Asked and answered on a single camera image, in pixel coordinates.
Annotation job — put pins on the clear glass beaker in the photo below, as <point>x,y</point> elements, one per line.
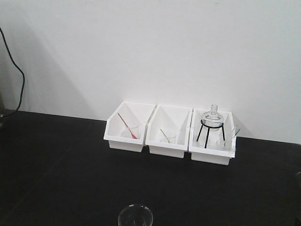
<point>135,215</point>

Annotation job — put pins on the small beaker in left bin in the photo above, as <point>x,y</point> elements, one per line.
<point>133,131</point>

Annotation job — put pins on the small beaker in bin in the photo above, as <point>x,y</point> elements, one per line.
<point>172,137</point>
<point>133,131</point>
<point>228,145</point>

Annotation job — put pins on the middle white plastic bin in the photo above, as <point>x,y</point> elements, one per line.
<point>169,118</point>

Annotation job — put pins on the white plastic bin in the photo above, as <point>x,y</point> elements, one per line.
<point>132,113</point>
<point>213,154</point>
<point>169,118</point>

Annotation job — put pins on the left white plastic bin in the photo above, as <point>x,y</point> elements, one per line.
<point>132,113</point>

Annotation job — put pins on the small beaker in middle bin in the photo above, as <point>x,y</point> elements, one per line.
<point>172,137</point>

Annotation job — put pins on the clear glass flask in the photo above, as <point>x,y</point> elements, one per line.
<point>212,119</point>

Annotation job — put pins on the right white plastic bin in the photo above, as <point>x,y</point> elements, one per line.
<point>213,154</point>

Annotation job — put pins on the small beaker in right bin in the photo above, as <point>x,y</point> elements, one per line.
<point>228,145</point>

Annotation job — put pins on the black wire tripod stand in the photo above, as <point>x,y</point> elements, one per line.
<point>207,131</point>

